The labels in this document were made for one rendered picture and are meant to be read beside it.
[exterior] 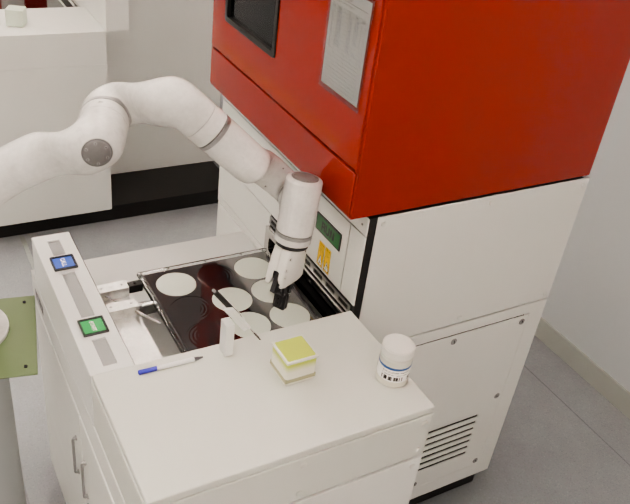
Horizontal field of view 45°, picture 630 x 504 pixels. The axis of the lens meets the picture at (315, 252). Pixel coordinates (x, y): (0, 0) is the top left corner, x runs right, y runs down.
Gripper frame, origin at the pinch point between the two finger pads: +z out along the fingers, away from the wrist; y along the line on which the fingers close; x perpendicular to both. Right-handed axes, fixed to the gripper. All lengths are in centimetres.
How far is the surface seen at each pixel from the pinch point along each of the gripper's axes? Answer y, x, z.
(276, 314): -4.7, -2.7, 7.4
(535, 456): -107, 62, 84
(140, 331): 18.5, -25.6, 12.7
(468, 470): -73, 45, 77
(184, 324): 12.3, -17.8, 9.8
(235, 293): -5.3, -15.6, 7.3
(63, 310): 31.7, -37.2, 6.5
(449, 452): -62, 39, 65
